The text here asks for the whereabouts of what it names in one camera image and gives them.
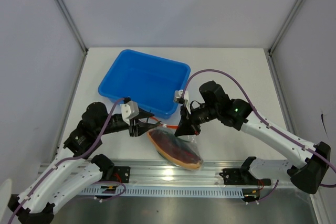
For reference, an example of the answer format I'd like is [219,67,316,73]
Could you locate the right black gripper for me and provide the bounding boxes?
[175,103,219,137]

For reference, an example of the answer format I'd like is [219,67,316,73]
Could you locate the clear zip top bag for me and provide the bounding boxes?
[146,121,205,172]

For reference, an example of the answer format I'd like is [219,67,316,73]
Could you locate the orange purple sweet potato slice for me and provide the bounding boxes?
[146,129,204,171]

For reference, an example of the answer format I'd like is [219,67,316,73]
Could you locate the blue plastic bin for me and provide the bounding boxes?
[98,49,191,119]

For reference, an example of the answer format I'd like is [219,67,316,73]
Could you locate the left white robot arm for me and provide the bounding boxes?
[8,98,158,223]

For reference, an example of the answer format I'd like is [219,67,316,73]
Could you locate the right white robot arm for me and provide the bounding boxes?
[174,81,331,194]

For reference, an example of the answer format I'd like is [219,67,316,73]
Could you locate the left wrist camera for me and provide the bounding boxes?
[120,101,140,125]

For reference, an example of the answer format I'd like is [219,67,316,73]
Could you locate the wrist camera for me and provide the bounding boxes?
[174,90,191,114]
[120,101,140,125]

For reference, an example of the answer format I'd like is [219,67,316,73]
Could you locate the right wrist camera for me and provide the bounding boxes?
[174,90,191,114]

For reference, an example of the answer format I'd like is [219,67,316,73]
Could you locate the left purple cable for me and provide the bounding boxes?
[7,97,131,224]

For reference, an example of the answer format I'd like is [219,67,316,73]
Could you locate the purple cable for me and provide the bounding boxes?
[7,97,131,224]
[182,69,336,189]

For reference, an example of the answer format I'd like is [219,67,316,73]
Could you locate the aluminium rail frame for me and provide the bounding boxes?
[39,158,297,185]

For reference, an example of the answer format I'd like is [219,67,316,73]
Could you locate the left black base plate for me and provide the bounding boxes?
[104,166,131,184]

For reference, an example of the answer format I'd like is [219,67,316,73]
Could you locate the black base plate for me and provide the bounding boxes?
[104,166,131,184]
[219,168,271,186]

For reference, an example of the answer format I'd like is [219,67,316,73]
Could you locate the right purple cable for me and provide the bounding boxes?
[182,69,336,189]

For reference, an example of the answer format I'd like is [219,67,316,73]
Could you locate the slotted cable duct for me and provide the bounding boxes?
[79,185,244,199]

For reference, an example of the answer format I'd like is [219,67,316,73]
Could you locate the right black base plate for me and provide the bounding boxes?
[219,168,271,186]

